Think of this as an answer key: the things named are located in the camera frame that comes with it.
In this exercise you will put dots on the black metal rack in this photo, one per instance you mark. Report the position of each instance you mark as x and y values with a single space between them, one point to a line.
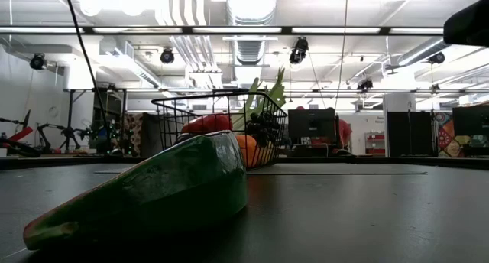
111 106

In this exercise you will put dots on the black background robot arm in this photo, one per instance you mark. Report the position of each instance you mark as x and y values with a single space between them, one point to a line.
68 133

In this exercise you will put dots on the black computer monitor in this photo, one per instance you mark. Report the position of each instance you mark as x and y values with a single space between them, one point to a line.
311 123
471 121

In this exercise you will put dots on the person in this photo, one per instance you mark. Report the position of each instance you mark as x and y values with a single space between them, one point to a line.
345 131

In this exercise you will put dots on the red and black background device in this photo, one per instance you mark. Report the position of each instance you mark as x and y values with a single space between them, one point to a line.
21 134

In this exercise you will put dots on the black cabinet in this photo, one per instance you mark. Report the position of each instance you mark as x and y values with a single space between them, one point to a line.
410 133

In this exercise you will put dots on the pale green celery bunch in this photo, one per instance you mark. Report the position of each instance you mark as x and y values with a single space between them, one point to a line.
277 91

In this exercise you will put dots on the black ceiling spotlight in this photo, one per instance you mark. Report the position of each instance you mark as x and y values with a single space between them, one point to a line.
298 52
167 56
365 85
437 58
38 61

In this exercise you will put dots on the black table mat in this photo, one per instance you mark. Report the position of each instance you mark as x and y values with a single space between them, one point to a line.
305 225

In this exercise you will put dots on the dark purple grape bunch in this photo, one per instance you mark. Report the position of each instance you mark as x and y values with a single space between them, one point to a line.
263 127

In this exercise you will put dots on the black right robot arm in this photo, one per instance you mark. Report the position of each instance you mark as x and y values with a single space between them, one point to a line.
470 26

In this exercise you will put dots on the colourful patterned quilt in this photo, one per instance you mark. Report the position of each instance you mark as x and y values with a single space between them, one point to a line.
447 137

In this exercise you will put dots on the red chili pepper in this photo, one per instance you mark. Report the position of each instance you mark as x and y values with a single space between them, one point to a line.
208 123

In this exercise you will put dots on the green pepper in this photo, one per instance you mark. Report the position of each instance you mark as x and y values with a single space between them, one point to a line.
153 190

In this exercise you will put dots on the black overhead frame beam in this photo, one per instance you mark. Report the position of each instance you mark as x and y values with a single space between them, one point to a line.
286 30

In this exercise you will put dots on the red storage shelf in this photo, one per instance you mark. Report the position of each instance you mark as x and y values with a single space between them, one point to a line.
375 142

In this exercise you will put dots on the silver ceiling air duct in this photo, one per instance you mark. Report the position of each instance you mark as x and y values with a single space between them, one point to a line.
250 10

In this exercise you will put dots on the orange fruit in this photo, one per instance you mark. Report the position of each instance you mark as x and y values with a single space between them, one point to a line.
248 152

